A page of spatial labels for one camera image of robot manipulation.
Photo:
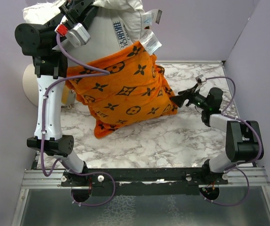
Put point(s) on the aluminium rail frame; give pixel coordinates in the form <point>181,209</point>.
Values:
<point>34,179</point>

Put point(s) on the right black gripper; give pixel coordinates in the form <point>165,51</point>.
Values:
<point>179,100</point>

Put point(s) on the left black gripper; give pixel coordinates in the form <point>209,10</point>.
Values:
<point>77,11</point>

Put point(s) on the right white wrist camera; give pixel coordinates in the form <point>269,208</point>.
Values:
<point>201,81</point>

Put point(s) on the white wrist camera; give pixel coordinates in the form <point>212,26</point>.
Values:
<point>77,36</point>
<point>201,81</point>

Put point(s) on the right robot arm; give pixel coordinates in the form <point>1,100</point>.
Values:
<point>243,142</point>

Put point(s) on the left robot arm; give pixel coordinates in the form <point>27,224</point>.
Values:
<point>51,74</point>

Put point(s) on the white pillow care label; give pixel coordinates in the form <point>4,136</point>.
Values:
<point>148,39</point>

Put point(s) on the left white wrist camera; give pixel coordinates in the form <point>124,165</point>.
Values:
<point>77,36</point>

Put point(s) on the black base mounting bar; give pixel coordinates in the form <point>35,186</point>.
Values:
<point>142,181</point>

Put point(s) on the white pillow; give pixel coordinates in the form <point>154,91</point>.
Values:
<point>117,25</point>

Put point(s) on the orange patterned pillowcase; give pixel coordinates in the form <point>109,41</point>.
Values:
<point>134,90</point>

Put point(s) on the white cylinder with pegs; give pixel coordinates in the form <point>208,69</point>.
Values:
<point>31,89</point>

